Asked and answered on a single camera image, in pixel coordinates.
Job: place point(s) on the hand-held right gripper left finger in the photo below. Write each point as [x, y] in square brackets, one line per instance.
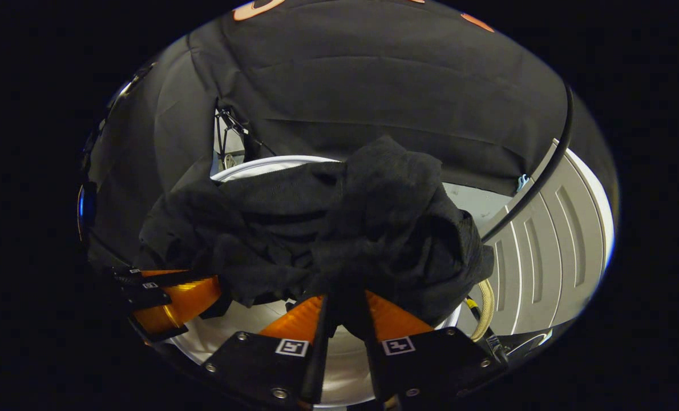
[319, 348]

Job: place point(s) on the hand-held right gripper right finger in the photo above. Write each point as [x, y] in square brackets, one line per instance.
[376, 354]

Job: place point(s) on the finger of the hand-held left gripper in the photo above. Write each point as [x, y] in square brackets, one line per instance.
[162, 278]
[145, 297]

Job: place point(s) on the white round laundry hamper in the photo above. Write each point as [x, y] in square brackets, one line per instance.
[339, 365]

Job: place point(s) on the black knit garment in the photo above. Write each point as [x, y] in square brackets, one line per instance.
[374, 228]

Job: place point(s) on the black clothes rack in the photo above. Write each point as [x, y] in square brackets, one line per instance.
[550, 165]

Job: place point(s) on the black metal stand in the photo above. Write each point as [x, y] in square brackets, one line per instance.
[228, 128]

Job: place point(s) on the white ribbed panel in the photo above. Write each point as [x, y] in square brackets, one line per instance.
[550, 257]

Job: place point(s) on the black backdrop cloth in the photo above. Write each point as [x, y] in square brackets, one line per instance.
[374, 85]

